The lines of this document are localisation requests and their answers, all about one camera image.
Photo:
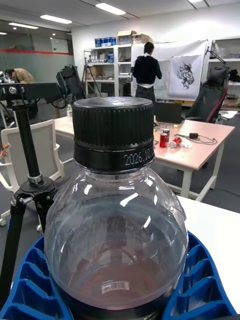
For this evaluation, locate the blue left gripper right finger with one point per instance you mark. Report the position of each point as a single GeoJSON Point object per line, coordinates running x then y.
{"type": "Point", "coordinates": [200, 292]}

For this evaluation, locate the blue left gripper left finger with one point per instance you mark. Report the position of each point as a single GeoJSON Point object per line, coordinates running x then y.
{"type": "Point", "coordinates": [30, 295]}

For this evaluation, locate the clear bottle with black cap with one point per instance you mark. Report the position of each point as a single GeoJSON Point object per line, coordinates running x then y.
{"type": "Point", "coordinates": [115, 237]}

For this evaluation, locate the pale pink table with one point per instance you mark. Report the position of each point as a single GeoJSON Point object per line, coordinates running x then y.
{"type": "Point", "coordinates": [200, 152]}

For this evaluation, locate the white office chair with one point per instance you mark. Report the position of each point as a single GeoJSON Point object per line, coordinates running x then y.
{"type": "Point", "coordinates": [47, 150]}

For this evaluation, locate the white crumpled tissue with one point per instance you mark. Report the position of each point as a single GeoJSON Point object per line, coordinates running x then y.
{"type": "Point", "coordinates": [186, 144]}

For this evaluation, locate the red drink can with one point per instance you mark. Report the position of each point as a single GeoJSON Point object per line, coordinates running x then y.
{"type": "Point", "coordinates": [163, 140]}
{"type": "Point", "coordinates": [175, 142]}

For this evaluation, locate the dark drink can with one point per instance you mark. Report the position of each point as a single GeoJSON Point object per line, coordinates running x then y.
{"type": "Point", "coordinates": [167, 131]}

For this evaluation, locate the black laptop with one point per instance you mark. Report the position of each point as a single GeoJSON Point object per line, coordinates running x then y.
{"type": "Point", "coordinates": [168, 112]}

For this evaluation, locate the small clear bottle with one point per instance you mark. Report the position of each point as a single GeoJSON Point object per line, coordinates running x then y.
{"type": "Point", "coordinates": [69, 115]}

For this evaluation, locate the black and red gaming chair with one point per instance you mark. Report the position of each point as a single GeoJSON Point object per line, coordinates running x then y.
{"type": "Point", "coordinates": [210, 100]}

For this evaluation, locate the poster with black drawing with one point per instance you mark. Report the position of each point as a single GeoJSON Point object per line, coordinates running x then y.
{"type": "Point", "coordinates": [186, 75]}

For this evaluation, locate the bending person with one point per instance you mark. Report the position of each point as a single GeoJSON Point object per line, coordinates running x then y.
{"type": "Point", "coordinates": [23, 76]}

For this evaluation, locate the standing person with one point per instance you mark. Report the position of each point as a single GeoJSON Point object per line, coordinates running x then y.
{"type": "Point", "coordinates": [146, 70]}

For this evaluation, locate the thin black tripod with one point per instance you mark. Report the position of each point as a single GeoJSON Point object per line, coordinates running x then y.
{"type": "Point", "coordinates": [86, 68]}

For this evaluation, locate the white shelf rack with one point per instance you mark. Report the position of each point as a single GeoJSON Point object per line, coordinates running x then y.
{"type": "Point", "coordinates": [116, 70]}
{"type": "Point", "coordinates": [225, 60]}

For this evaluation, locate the white backdrop sheet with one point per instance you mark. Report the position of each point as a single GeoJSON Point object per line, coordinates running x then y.
{"type": "Point", "coordinates": [165, 52]}

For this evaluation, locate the blue boxes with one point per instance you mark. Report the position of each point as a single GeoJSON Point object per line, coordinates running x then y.
{"type": "Point", "coordinates": [105, 42]}

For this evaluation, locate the open cardboard box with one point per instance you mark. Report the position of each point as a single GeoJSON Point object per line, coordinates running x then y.
{"type": "Point", "coordinates": [126, 37]}

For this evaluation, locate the ceiling light panel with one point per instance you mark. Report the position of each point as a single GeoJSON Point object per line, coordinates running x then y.
{"type": "Point", "coordinates": [23, 25]}
{"type": "Point", "coordinates": [56, 19]}
{"type": "Point", "coordinates": [110, 8]}

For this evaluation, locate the black camera device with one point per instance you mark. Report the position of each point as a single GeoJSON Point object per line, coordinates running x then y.
{"type": "Point", "coordinates": [71, 82]}

